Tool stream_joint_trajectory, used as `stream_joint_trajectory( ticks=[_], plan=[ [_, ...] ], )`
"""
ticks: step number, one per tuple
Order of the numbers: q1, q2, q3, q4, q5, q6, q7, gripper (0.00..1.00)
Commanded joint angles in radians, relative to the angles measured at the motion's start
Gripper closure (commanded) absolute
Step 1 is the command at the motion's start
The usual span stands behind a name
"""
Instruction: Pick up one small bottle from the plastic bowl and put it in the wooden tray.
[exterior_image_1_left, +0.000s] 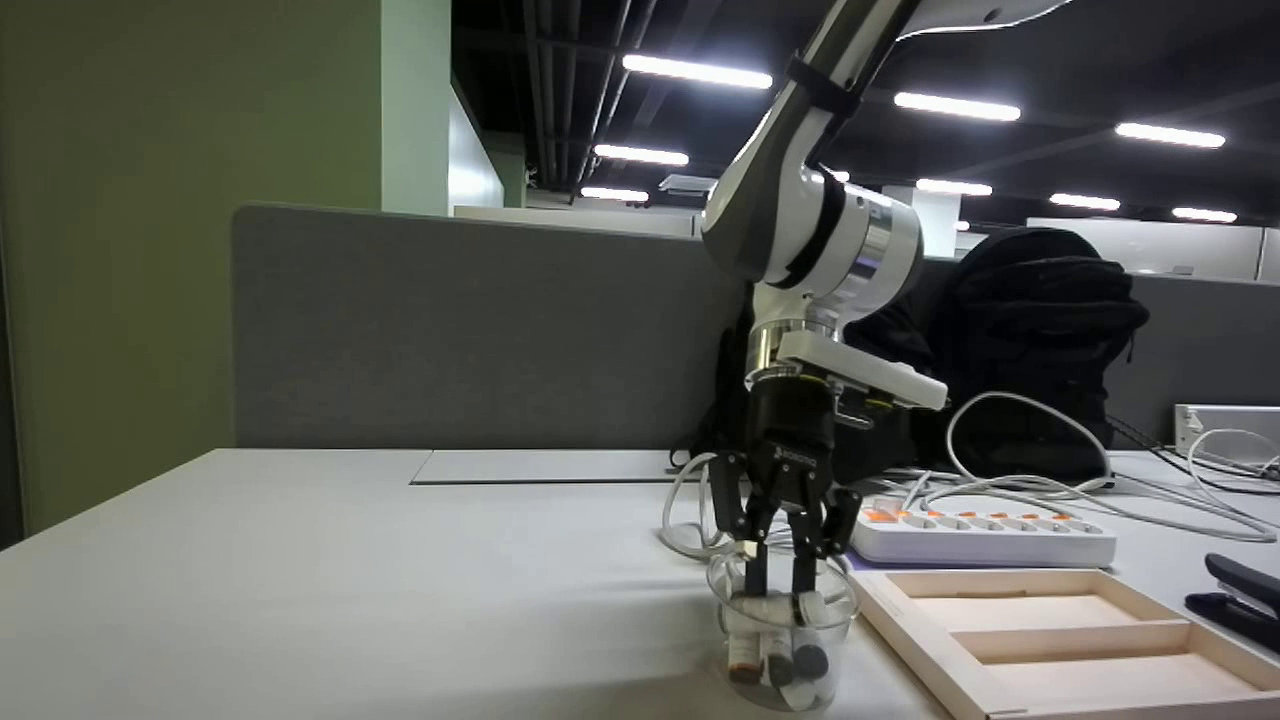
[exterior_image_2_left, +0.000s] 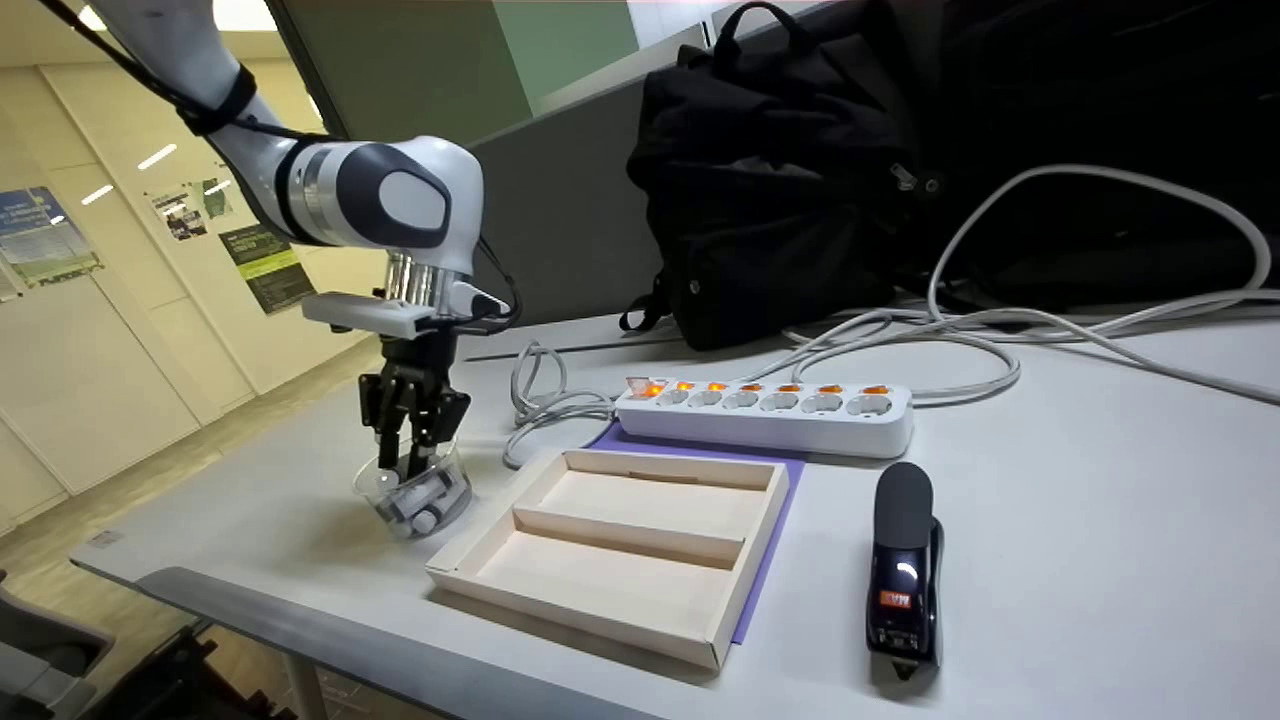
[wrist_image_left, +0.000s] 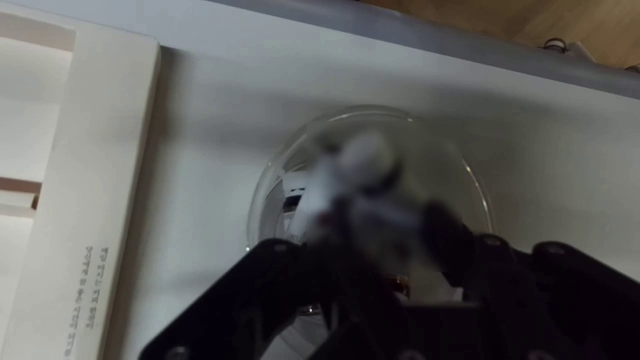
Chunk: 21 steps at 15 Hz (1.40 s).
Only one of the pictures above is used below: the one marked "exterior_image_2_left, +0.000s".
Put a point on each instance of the grey desk partition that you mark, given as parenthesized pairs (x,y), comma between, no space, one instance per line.
(560,214)

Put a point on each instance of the black stapler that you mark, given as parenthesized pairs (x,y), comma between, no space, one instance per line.
(906,562)

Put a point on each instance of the blue wall poster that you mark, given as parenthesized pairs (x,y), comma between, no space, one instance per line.
(45,232)

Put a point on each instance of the small wall notice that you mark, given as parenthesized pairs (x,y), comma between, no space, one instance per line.
(183,214)

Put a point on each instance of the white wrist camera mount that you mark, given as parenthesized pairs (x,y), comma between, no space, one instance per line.
(386,316)

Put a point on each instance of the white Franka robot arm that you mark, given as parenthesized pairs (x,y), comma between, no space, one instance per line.
(386,200)

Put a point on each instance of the yellow black wall poster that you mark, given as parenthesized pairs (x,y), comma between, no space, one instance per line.
(264,266)

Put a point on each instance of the wooden two-compartment tray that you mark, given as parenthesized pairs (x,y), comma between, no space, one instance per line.
(624,562)

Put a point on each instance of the small white bottle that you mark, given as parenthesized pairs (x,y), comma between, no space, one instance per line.
(443,510)
(402,504)

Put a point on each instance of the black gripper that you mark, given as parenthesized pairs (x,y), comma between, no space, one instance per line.
(417,364)

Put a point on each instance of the white power strip orange switches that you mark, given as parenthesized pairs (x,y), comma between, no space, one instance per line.
(766,414)

